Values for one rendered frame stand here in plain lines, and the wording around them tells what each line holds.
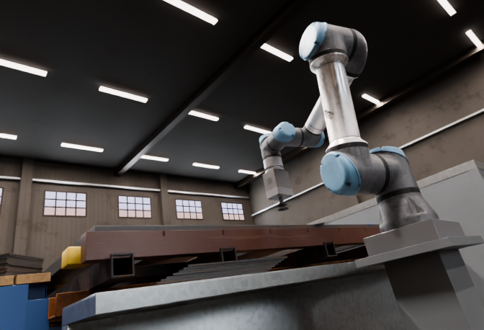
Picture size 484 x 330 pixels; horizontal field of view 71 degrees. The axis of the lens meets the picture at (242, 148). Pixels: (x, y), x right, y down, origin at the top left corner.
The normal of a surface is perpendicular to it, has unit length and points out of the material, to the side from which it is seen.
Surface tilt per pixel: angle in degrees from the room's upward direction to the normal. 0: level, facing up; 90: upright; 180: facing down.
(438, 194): 90
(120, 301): 90
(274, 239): 90
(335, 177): 96
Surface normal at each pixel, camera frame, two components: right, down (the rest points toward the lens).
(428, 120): -0.75, -0.15
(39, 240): 0.64, -0.43
